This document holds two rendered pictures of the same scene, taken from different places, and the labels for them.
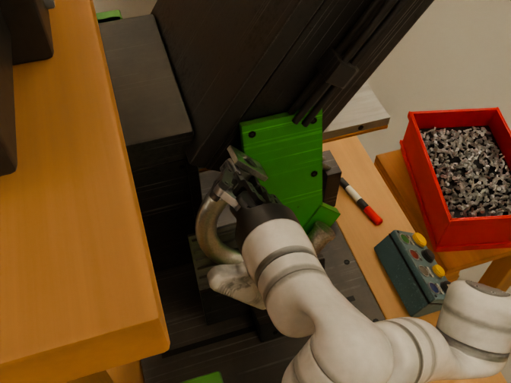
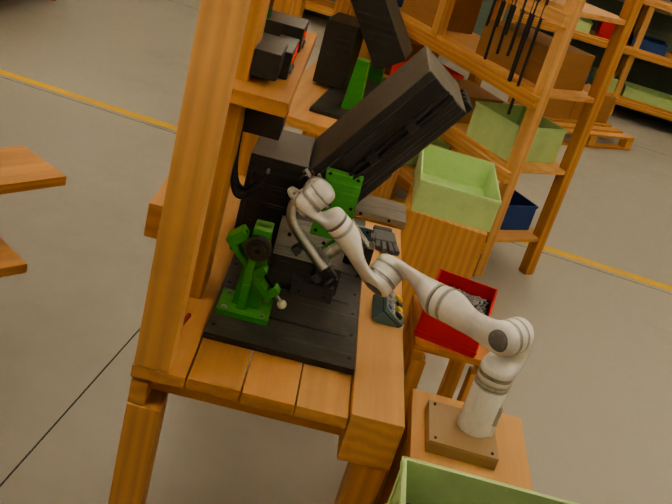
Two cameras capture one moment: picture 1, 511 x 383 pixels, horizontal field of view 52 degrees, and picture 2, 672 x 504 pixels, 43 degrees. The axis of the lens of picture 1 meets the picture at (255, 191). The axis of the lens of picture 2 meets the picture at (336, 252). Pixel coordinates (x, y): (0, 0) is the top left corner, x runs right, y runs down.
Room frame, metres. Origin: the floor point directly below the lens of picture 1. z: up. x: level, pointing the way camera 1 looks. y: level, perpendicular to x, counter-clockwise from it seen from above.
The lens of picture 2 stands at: (-1.83, -0.67, 2.15)
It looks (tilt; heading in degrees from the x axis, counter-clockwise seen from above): 25 degrees down; 14
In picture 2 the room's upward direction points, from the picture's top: 16 degrees clockwise
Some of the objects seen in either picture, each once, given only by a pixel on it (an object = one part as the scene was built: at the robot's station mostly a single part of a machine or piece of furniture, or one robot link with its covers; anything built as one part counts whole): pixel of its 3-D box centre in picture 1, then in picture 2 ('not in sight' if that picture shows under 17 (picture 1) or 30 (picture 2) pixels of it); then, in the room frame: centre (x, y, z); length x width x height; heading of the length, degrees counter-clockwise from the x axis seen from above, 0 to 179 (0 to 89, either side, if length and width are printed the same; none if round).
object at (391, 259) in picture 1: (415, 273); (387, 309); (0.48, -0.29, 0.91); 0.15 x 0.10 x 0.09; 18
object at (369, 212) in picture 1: (359, 200); not in sight; (0.65, -0.21, 0.91); 0.13 x 0.02 x 0.02; 31
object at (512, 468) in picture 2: not in sight; (466, 442); (0.11, -0.67, 0.83); 0.32 x 0.32 x 0.04; 15
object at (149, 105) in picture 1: (134, 153); (274, 192); (0.63, 0.21, 1.07); 0.30 x 0.18 x 0.34; 18
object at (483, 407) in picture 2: not in sight; (484, 400); (0.11, -0.67, 0.97); 0.09 x 0.09 x 0.17; 22
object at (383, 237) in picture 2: not in sight; (382, 239); (0.96, -0.12, 0.91); 0.20 x 0.11 x 0.03; 25
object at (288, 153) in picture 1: (277, 163); (337, 201); (0.52, -0.03, 1.17); 0.13 x 0.12 x 0.20; 18
